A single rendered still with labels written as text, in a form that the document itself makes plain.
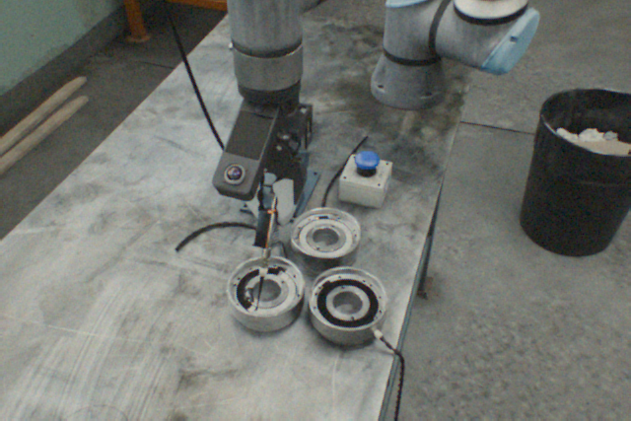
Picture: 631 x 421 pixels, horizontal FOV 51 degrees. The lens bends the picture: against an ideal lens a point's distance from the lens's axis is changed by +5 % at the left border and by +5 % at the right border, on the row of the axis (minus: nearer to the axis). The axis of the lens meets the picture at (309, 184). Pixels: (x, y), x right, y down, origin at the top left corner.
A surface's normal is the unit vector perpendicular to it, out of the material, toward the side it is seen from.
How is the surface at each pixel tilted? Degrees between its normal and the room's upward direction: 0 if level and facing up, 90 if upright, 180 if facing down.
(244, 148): 29
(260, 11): 90
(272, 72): 90
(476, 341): 0
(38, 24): 90
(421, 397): 0
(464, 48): 101
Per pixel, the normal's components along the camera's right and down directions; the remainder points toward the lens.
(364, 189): -0.33, 0.62
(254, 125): -0.10, -0.36
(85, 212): 0.00, -0.76
